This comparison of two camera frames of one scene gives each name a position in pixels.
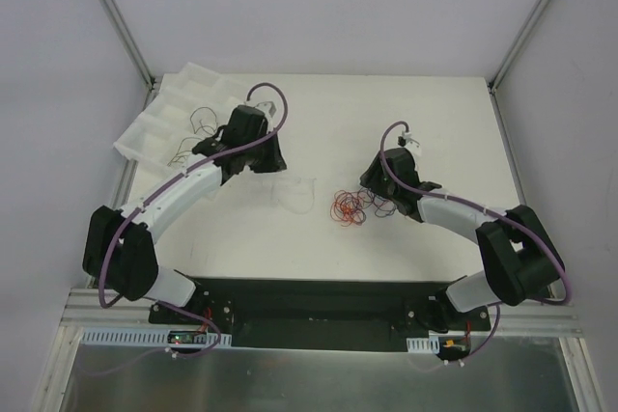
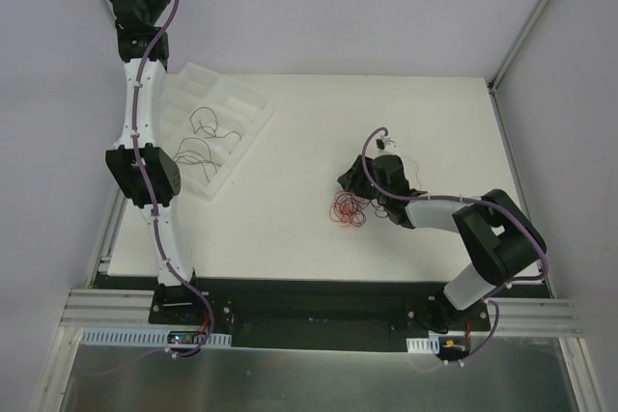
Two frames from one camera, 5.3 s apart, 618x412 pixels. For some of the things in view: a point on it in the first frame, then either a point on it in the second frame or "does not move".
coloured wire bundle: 348,207 does not move
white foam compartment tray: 194,101 does not move
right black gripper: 375,178 -> 357,178
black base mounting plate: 317,313 does not move
